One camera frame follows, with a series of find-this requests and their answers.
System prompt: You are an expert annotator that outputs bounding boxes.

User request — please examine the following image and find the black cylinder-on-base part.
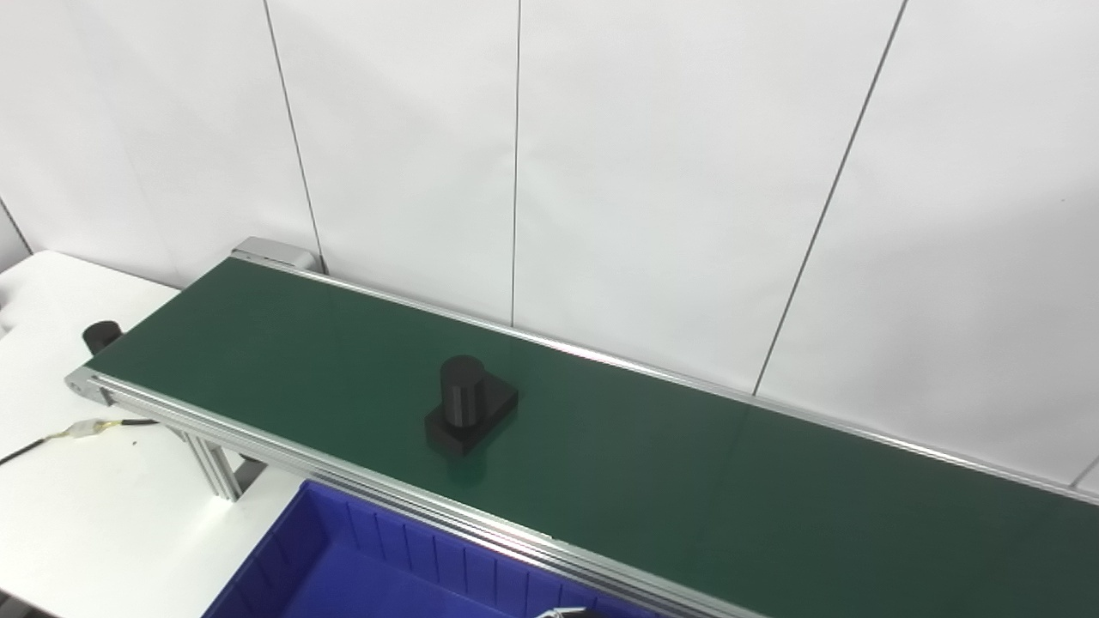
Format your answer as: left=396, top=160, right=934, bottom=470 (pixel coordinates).
left=424, top=354, right=519, bottom=457

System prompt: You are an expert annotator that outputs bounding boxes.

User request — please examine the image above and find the green conveyor belt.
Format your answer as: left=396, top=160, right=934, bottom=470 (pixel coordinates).
left=86, top=257, right=1099, bottom=618
left=64, top=238, right=1099, bottom=618

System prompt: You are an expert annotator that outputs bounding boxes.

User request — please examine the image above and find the blue bin with white plate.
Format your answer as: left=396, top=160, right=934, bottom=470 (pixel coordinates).
left=202, top=479, right=662, bottom=618

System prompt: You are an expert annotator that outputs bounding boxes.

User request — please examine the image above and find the aluminium conveyor leg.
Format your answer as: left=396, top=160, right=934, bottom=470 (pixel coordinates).
left=174, top=427, right=263, bottom=504

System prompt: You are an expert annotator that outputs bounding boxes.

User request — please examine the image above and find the black cylinder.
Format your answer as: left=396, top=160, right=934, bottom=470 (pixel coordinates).
left=82, top=320, right=124, bottom=355

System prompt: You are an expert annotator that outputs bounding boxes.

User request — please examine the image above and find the black cable with taped joint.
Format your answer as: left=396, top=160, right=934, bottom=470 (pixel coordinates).
left=0, top=417, right=161, bottom=468

